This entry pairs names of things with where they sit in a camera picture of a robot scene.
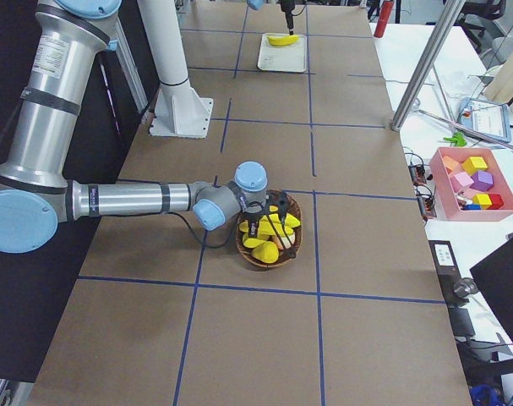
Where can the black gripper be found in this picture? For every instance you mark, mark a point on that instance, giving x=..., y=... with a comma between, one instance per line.
x=276, y=208
x=287, y=13

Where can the brown wicker basket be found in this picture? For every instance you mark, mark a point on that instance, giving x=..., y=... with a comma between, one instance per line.
x=284, y=255

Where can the yellow mango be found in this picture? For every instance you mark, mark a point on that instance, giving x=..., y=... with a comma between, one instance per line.
x=267, y=252

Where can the white bear print tray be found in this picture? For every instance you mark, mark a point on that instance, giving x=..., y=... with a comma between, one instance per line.
x=291, y=59

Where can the red fire extinguisher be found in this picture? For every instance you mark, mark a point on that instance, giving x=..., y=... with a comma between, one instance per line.
x=384, y=15

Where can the black control box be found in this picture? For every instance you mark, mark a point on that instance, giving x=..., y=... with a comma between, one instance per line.
x=455, y=288

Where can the pink box of blocks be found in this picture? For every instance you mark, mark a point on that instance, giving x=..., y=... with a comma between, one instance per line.
x=470, y=185

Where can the teach pendant tablet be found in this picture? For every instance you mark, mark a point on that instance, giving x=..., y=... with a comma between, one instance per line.
x=487, y=117

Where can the black monitor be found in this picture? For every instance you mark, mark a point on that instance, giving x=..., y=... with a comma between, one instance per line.
x=493, y=276

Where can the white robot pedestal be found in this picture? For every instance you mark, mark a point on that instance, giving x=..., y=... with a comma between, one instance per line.
x=179, y=110

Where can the aluminium frame post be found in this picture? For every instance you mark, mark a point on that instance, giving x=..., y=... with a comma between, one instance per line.
x=431, y=51

